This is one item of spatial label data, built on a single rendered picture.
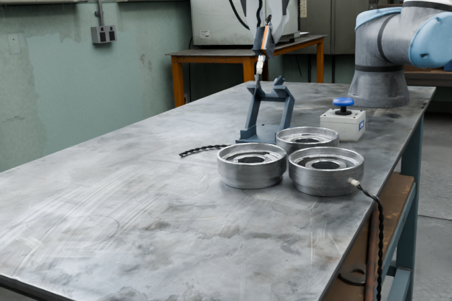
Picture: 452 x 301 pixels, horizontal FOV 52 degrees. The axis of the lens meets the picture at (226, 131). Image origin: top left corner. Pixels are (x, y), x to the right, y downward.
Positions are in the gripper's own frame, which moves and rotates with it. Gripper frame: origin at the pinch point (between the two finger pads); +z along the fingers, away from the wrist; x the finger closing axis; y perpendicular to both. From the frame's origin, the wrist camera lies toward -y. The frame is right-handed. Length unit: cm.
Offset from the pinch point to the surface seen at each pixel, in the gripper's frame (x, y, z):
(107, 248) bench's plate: 0, -47, 20
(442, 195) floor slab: -26, 179, 99
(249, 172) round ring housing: -8.0, -26.1, 16.9
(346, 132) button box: -14.7, 2.3, 18.0
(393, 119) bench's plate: -20.3, 21.9, 19.7
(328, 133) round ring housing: -13.4, -4.9, 16.3
